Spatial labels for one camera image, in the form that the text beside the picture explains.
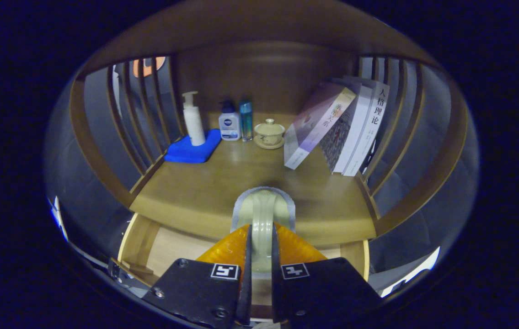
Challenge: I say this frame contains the beige lidded teacup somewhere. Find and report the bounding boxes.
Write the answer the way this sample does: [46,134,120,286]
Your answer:
[253,118,286,150]

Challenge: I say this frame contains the blue folded cloth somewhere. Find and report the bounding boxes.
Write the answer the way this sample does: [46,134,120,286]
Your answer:
[164,128,222,164]

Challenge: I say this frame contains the teal slim bottle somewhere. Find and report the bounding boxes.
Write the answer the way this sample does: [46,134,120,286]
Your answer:
[239,100,254,142]

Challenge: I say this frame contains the white pump bottle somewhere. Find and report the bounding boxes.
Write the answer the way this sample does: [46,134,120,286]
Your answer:
[182,91,206,147]

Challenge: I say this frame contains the curved wooden drawer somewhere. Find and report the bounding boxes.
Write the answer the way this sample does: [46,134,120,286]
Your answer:
[108,212,370,320]

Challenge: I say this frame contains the dark patterned book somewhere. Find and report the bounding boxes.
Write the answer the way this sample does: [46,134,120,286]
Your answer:
[319,94,360,173]

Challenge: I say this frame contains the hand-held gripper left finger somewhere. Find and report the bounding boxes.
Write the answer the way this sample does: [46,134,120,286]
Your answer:
[143,223,253,329]

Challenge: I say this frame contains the wooden cabinet with slatted shelf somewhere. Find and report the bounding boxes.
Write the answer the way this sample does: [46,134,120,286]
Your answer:
[68,0,470,293]

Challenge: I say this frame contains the white book black lettering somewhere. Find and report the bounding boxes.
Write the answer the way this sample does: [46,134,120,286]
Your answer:
[342,80,390,177]

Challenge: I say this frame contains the wooden countertop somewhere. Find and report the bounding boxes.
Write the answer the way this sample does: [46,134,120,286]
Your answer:
[129,112,377,247]

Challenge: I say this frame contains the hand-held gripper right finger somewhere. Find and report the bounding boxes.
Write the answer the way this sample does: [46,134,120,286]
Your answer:
[271,222,383,326]

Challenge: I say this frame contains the purple white book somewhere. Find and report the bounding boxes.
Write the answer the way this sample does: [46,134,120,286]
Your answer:
[284,81,357,170]

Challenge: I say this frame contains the plain white book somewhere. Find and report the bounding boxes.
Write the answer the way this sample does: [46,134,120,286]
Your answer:
[332,85,374,175]

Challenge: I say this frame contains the white lotion bottle blue cap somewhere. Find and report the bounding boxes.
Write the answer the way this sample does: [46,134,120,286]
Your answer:
[218,100,241,141]

